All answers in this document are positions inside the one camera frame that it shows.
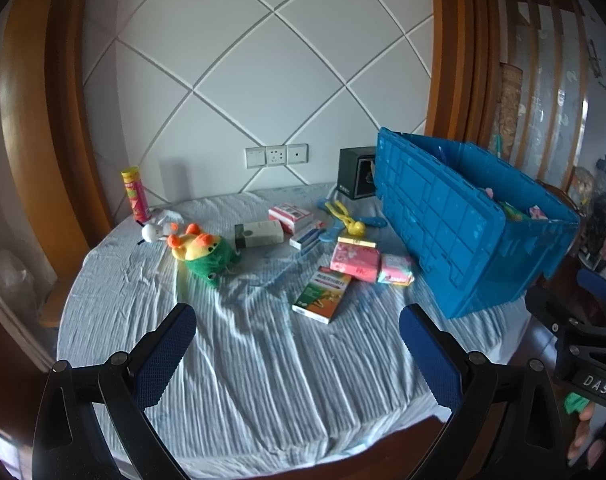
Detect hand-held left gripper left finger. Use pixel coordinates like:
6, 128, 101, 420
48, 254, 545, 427
31, 302, 199, 480

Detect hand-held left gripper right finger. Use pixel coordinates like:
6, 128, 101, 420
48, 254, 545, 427
398, 303, 571, 480

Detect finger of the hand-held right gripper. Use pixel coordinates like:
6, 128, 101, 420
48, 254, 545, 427
577, 266, 606, 312
524, 285, 585, 345

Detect white plush toy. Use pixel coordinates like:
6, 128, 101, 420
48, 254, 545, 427
139, 221, 170, 246

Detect blue plastic crate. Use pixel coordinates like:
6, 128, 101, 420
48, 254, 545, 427
374, 127, 581, 320

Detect pale yellow box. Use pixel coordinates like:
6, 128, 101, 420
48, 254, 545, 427
337, 236, 376, 251

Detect blue three-arm boomerang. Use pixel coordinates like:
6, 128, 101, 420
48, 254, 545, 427
317, 198, 388, 243

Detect white and green box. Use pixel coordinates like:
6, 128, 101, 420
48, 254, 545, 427
234, 220, 285, 250

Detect person's right hand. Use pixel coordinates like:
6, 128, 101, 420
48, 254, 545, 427
566, 402, 606, 463

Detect pink and green tissue packet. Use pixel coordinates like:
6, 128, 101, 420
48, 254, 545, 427
377, 253, 415, 287

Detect green and yellow plush toy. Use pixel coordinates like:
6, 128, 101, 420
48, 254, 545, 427
167, 224, 243, 290

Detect green and orange box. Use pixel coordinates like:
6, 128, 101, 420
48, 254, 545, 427
291, 266, 352, 324

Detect yellow duck clip tongs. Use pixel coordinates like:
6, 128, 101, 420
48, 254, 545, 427
331, 200, 368, 237

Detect yellow and pink tube can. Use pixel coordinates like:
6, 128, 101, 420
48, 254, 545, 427
121, 166, 152, 223

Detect white blue and red box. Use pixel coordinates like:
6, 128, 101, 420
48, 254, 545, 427
289, 226, 329, 252

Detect clear plastic sheet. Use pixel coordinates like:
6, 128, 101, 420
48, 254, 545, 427
0, 247, 36, 321

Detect pink and white box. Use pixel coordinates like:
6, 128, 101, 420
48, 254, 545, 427
268, 203, 316, 235

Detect black box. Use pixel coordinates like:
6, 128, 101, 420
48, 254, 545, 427
336, 146, 379, 200

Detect wooden slatted screen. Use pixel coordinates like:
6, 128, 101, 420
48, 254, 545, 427
500, 0, 591, 188

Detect straight wooden wall frame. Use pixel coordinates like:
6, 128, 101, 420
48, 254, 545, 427
425, 0, 504, 146

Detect curved wooden wall frame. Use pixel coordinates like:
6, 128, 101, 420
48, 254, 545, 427
0, 0, 116, 248

